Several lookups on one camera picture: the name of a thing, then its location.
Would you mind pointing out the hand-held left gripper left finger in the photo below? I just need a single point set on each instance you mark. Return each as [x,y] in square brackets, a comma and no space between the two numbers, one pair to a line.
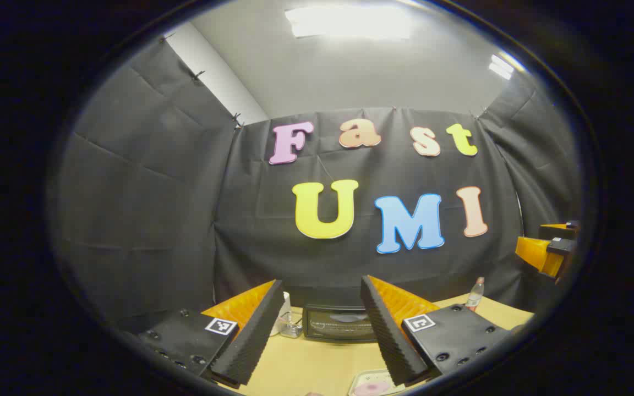
[251,335]

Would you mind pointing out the black backdrop cloth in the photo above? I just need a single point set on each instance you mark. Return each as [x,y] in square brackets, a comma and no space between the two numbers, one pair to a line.
[185,220]

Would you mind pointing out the white toaster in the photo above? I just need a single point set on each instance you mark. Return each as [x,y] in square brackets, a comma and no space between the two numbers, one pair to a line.
[285,308]

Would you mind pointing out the large ceiling light panel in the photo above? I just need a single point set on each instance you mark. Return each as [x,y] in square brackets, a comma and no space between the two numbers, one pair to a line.
[350,22]

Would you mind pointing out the clear bottle with red label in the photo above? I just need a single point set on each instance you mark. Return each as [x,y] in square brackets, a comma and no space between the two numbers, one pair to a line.
[474,297]

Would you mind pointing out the pink round cake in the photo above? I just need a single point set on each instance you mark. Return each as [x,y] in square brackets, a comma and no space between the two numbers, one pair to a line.
[372,389]

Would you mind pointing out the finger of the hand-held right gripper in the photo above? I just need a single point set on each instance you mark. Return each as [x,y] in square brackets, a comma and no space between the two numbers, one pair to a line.
[556,231]
[534,253]

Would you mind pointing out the white square plate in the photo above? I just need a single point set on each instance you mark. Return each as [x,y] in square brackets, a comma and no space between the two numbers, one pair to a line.
[358,379]

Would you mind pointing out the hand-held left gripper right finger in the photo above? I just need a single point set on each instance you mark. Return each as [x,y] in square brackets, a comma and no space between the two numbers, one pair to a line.
[391,335]

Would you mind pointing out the black electric oven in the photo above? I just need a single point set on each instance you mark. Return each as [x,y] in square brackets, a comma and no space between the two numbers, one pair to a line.
[339,324]

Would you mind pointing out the small ceiling light panel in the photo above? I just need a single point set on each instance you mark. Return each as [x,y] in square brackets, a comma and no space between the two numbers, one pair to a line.
[501,67]

